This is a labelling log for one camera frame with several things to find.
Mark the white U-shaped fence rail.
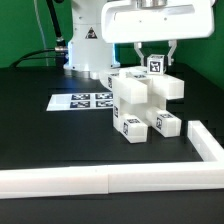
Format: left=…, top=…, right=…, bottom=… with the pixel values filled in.
left=0, top=121, right=224, bottom=199

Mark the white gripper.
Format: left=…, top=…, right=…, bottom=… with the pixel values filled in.
left=101, top=0, right=215, bottom=66

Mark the white chair back frame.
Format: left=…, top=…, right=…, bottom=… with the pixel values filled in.
left=99, top=66, right=184, bottom=104

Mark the white chair seat plate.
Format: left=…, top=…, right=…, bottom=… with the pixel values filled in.
left=113, top=94, right=166, bottom=130

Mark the white tag sheet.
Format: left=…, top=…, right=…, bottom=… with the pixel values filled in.
left=47, top=92, right=113, bottom=111

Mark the black cable on base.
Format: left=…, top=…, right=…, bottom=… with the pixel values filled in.
left=9, top=0, right=69, bottom=69

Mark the white tagged cube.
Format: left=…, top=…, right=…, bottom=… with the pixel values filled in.
left=147, top=54, right=165, bottom=75

